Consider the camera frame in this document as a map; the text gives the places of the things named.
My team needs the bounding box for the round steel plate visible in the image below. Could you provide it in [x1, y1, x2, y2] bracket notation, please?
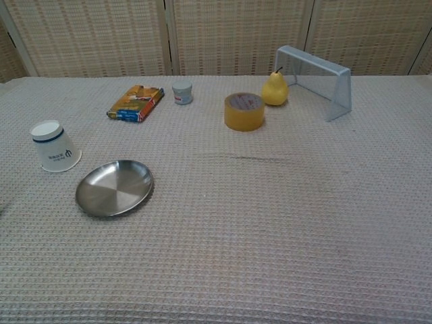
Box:
[75, 159, 155, 218]

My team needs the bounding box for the white paper cup blue print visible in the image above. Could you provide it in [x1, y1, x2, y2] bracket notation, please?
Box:
[30, 119, 83, 173]

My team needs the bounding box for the yellow packing tape roll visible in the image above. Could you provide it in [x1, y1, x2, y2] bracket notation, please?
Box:
[224, 92, 266, 132]

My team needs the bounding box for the beige waffle weave tablecloth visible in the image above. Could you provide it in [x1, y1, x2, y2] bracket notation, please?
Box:
[0, 74, 432, 324]

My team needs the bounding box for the small white jar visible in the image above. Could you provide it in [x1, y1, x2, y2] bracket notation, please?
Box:
[171, 80, 195, 106]

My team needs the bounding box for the yellow pear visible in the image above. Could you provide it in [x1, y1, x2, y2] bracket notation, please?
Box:
[261, 66, 290, 107]

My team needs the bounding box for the colourful flat cardboard box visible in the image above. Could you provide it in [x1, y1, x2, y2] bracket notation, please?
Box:
[106, 84, 165, 124]

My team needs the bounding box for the woven folding screen panel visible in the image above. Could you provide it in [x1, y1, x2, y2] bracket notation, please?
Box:
[408, 36, 432, 76]
[305, 0, 432, 76]
[165, 0, 317, 77]
[0, 6, 36, 84]
[0, 0, 173, 78]

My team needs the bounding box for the small grey goal frame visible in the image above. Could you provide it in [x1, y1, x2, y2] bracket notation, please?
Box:
[273, 45, 352, 122]

